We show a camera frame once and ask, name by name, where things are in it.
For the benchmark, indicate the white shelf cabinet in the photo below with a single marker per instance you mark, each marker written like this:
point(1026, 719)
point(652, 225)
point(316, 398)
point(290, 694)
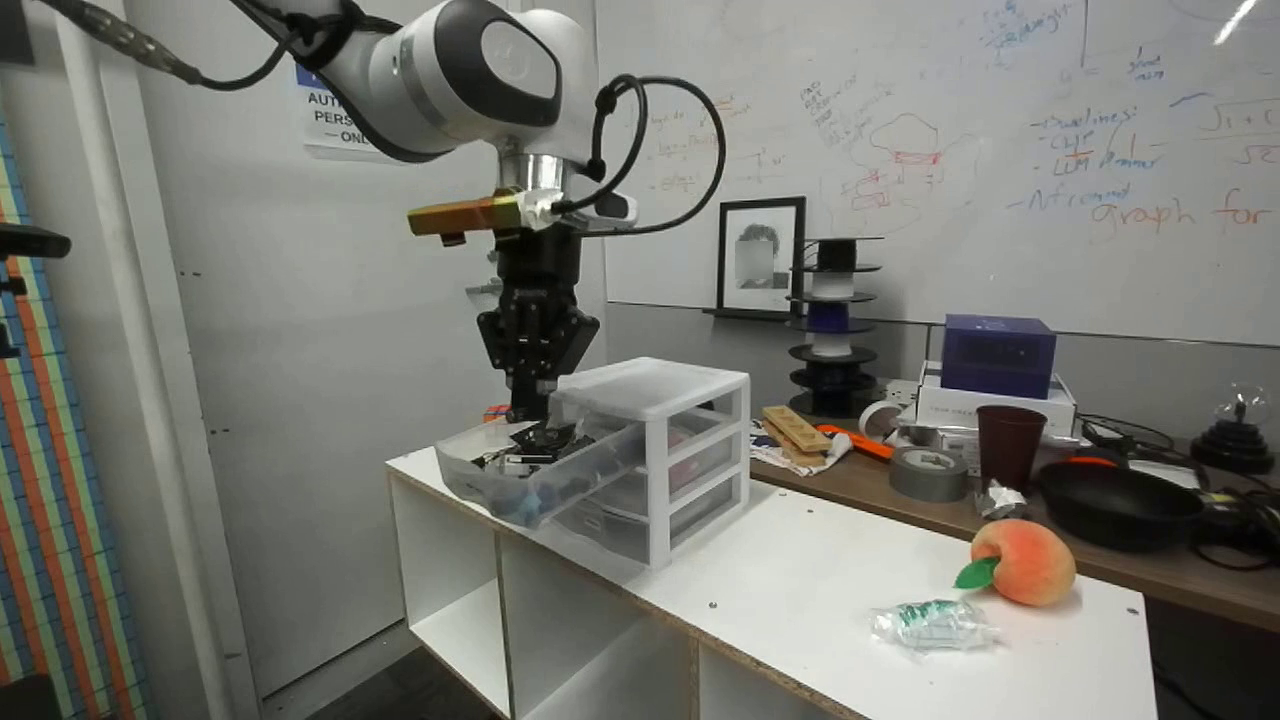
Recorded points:
point(747, 585)

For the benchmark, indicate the orange toy peach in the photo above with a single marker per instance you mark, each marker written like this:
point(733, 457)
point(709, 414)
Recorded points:
point(1026, 567)

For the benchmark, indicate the white crumpled paper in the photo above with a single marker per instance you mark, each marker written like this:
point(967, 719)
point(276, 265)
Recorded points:
point(824, 467)

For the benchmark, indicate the white mug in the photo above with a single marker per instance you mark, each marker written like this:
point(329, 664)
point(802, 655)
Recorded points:
point(880, 418)

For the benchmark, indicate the white flat box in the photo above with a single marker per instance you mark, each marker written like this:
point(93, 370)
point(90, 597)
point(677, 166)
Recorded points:
point(955, 410)

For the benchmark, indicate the black spool stack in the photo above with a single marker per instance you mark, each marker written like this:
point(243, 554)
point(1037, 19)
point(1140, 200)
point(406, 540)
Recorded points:
point(834, 352)

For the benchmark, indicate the white plastic drawer unit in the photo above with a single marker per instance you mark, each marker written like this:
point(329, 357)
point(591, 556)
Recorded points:
point(667, 400)

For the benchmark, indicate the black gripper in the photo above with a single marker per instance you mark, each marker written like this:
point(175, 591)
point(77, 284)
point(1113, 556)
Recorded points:
point(539, 274)

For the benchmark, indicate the purple box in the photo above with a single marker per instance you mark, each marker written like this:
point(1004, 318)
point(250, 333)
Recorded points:
point(996, 357)

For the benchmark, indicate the clear bag with green pieces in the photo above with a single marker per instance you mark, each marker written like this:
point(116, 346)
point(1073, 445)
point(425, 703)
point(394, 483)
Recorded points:
point(933, 626)

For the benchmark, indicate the clear plastic open drawer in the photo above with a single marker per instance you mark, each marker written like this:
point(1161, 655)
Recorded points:
point(562, 483)

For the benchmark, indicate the crumpled foil wrapper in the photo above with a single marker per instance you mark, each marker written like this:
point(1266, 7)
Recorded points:
point(1004, 503)

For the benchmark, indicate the black armrest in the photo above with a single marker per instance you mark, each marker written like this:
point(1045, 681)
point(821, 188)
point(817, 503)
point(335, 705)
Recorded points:
point(34, 242)

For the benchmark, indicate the brown wrist camera bar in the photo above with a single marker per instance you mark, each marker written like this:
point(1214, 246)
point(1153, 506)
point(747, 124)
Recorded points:
point(466, 212)

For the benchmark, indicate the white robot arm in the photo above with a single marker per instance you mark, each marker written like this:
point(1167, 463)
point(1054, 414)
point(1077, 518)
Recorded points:
point(453, 64)

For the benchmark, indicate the small red object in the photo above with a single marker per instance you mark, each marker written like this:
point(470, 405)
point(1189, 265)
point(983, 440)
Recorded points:
point(496, 414)

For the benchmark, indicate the dark brown cup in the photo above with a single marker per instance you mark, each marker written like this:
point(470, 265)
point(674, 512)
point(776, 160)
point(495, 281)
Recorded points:
point(1010, 445)

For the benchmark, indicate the wooden block brush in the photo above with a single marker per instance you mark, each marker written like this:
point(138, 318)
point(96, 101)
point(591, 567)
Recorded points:
point(796, 433)

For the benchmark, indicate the blue and white notice sign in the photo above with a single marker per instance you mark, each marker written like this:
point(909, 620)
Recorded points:
point(322, 124)

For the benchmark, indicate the small silver object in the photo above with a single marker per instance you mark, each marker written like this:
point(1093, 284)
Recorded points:
point(496, 457)

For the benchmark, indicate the whiteboard with writing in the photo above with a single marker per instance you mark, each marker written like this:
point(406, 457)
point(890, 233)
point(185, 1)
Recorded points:
point(933, 147)

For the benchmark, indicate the black framed portrait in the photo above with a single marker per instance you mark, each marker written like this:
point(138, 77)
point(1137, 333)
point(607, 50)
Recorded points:
point(763, 257)

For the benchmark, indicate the grey tape roll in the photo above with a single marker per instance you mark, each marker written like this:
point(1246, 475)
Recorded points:
point(929, 477)

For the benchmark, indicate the wooden desk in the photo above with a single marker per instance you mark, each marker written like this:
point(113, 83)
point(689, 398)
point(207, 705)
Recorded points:
point(1202, 581)

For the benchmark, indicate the black frying pan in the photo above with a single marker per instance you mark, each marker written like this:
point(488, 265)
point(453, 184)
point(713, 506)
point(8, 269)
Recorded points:
point(1123, 510)

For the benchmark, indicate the colourful striped panel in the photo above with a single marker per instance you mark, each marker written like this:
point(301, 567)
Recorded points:
point(62, 506)

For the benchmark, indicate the black dome device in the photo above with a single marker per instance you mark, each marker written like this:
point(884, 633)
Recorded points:
point(1234, 445)

